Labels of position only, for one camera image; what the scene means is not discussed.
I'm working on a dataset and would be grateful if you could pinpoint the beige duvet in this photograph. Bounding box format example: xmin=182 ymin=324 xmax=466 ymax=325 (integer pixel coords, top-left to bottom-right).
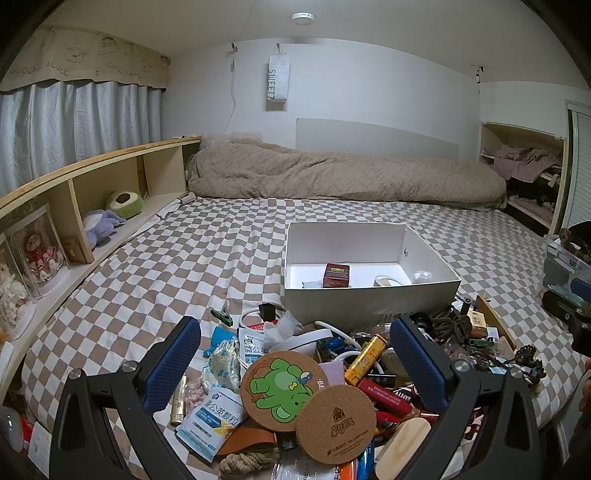
xmin=186 ymin=137 xmax=509 ymax=213

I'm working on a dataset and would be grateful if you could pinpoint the wooden bedside shelf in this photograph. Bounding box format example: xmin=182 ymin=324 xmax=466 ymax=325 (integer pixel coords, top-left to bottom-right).
xmin=0 ymin=136 xmax=203 ymax=384

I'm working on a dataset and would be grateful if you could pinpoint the white headboard panel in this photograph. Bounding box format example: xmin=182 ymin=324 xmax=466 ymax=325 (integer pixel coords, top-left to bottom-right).
xmin=295 ymin=117 xmax=459 ymax=162

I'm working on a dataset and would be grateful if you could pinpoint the gold cylindrical battery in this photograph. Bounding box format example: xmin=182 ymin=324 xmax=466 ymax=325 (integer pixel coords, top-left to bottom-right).
xmin=344 ymin=335 xmax=387 ymax=386

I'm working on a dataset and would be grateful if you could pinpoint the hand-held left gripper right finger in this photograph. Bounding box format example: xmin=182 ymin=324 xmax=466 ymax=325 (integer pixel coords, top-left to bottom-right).
xmin=390 ymin=316 xmax=544 ymax=480

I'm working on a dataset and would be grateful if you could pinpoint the long red box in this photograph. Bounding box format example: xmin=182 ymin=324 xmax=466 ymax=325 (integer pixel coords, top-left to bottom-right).
xmin=358 ymin=378 xmax=413 ymax=417

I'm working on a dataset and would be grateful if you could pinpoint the brown white checked bedsheet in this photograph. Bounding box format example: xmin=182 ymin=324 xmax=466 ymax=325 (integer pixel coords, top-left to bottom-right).
xmin=21 ymin=196 xmax=591 ymax=444

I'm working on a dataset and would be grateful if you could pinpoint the white crumpled tissue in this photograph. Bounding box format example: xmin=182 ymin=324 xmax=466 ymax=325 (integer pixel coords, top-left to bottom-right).
xmin=263 ymin=311 xmax=306 ymax=343

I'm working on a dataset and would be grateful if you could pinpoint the purple plush toy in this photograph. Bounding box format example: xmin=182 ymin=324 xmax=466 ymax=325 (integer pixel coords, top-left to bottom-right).
xmin=83 ymin=209 xmax=127 ymax=250

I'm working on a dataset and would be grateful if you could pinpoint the hanging white paper bag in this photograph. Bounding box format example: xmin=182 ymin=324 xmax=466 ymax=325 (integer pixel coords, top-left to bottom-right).
xmin=266 ymin=43 xmax=290 ymax=113

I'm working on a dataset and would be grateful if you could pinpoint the clear plastic storage bin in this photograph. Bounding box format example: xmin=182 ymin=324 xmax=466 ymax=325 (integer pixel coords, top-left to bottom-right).
xmin=539 ymin=233 xmax=591 ymax=297

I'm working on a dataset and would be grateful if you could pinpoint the dark brown knitted cord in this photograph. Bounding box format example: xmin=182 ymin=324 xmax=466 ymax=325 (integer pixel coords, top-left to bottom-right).
xmin=428 ymin=306 xmax=472 ymax=343

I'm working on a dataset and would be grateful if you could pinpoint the beige printed curtain valance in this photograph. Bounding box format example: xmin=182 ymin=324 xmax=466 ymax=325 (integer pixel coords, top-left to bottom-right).
xmin=0 ymin=25 xmax=171 ymax=92

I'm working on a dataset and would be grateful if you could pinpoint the pink candy packet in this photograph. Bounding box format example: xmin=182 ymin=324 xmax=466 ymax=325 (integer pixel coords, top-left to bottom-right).
xmin=182 ymin=377 xmax=206 ymax=415

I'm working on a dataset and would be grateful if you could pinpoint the brown leather piece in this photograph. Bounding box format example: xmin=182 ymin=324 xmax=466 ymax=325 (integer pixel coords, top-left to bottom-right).
xmin=216 ymin=426 xmax=276 ymax=457

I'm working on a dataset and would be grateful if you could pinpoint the white charging cable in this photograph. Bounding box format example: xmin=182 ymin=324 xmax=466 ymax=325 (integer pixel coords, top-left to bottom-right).
xmin=244 ymin=308 xmax=384 ymax=374

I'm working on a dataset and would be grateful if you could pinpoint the white storage box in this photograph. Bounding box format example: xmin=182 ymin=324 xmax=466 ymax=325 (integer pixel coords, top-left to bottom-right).
xmin=283 ymin=222 xmax=462 ymax=326

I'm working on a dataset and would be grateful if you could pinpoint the white doll in clear case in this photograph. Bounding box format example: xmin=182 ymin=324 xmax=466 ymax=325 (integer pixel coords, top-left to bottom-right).
xmin=0 ymin=249 xmax=38 ymax=340

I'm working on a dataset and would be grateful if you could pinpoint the crumpled snack packet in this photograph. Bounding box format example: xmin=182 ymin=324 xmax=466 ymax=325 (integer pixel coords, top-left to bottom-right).
xmin=203 ymin=339 xmax=243 ymax=393

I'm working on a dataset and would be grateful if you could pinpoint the green elephant cork coaster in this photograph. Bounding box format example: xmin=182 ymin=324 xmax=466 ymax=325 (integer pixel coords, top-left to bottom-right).
xmin=240 ymin=351 xmax=329 ymax=433

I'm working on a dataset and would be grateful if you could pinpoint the pale blue curtain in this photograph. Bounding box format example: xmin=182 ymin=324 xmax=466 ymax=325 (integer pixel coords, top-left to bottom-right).
xmin=0 ymin=78 xmax=165 ymax=197

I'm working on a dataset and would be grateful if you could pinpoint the blue white medicine sachet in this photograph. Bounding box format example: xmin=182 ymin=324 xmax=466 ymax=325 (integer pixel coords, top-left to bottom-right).
xmin=238 ymin=325 xmax=279 ymax=370
xmin=175 ymin=387 xmax=245 ymax=462

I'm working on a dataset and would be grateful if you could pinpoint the wooden wardrobe shelf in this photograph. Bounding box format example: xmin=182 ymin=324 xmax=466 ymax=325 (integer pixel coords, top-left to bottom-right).
xmin=479 ymin=121 xmax=570 ymax=234

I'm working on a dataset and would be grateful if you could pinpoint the plain cork coaster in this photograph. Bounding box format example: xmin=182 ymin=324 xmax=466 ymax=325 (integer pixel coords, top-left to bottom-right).
xmin=295 ymin=385 xmax=377 ymax=463

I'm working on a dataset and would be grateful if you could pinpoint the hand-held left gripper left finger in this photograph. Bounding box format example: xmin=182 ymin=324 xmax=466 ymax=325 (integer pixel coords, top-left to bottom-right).
xmin=48 ymin=316 xmax=202 ymax=480

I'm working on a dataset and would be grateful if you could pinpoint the cream wooden brush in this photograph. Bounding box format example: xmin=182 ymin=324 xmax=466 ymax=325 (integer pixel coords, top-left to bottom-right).
xmin=373 ymin=415 xmax=433 ymax=480

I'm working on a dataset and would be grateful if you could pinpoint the green plush toy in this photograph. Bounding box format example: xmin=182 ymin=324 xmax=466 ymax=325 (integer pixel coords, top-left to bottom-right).
xmin=105 ymin=191 xmax=145 ymax=220

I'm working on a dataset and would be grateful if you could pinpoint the white wall cable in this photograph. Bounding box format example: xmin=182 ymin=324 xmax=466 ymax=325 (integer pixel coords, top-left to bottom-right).
xmin=225 ymin=42 xmax=240 ymax=136

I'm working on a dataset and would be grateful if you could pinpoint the beige twisted rope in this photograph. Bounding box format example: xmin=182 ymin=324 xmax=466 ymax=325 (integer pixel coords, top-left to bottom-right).
xmin=219 ymin=450 xmax=280 ymax=477

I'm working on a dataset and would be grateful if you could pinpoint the pink clothes pile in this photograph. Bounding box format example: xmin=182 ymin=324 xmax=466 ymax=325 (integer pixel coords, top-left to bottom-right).
xmin=493 ymin=145 xmax=562 ymax=182

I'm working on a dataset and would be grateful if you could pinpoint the red cigarette box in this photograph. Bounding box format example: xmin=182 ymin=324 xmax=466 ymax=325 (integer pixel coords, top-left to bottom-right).
xmin=322 ymin=263 xmax=352 ymax=289

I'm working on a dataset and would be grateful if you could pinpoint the red doll in clear case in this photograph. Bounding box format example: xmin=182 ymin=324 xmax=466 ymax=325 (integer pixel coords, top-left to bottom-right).
xmin=9 ymin=203 xmax=71 ymax=301

